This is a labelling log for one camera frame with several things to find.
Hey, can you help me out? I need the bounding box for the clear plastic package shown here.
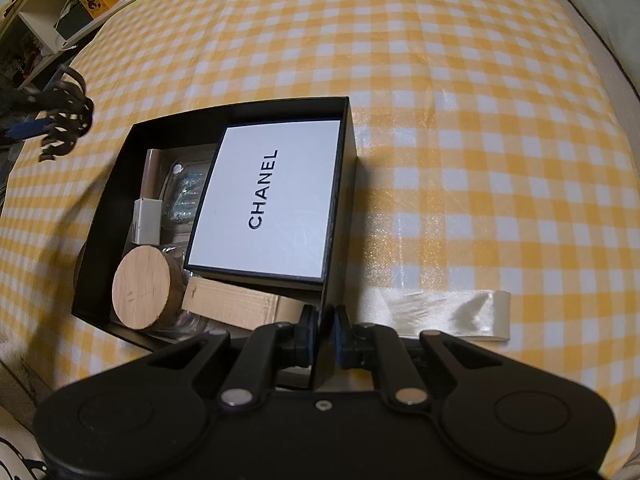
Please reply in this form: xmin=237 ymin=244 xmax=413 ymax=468
xmin=160 ymin=147 xmax=217 ymax=242

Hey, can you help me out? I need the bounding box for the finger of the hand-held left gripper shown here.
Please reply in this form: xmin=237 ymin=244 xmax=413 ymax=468
xmin=0 ymin=116 xmax=52 ymax=147
xmin=0 ymin=86 xmax=57 ymax=117

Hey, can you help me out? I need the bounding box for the small white box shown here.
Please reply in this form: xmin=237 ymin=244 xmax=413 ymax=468
xmin=132 ymin=197 xmax=166 ymax=247

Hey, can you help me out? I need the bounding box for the light wooden block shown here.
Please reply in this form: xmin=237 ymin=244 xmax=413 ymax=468
xmin=181 ymin=277 xmax=297 ymax=334

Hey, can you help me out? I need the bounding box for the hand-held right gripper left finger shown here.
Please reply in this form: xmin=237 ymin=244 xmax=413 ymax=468
xmin=148 ymin=305 xmax=321 ymax=408

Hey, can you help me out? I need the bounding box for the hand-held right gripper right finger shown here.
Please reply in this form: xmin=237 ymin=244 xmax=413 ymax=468
xmin=331 ymin=304 xmax=496 ymax=407

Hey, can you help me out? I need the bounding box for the dark storage bin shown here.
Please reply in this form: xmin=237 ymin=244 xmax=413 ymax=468
xmin=52 ymin=2 xmax=97 ymax=52

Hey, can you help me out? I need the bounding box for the brown hair claw clip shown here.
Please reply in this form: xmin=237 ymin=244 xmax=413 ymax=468
xmin=36 ymin=66 xmax=97 ymax=163

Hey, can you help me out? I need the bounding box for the white lidded black box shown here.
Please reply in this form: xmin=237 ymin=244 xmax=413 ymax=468
xmin=183 ymin=121 xmax=344 ymax=289

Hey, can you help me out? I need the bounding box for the wooden lid round jar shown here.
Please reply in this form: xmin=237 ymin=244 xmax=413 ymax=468
xmin=111 ymin=245 xmax=189 ymax=334

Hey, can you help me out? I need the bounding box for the cream satin ribbon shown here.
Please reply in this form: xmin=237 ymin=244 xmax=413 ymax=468
xmin=372 ymin=287 xmax=512 ymax=345

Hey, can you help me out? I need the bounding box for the cream printed clothing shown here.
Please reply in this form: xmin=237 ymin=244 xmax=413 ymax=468
xmin=0 ymin=430 xmax=50 ymax=480

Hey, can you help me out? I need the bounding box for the black cardboard box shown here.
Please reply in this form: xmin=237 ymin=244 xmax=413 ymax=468
xmin=70 ymin=96 xmax=361 ymax=392

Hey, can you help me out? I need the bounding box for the brown slim case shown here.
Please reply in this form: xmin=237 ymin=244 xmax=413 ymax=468
xmin=145 ymin=147 xmax=169 ymax=199

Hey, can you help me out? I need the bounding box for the cream shelving unit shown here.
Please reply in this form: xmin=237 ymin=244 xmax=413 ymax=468
xmin=0 ymin=0 xmax=176 ymax=92

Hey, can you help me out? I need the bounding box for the yellow checked cloth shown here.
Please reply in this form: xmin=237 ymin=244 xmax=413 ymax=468
xmin=0 ymin=0 xmax=640 ymax=480

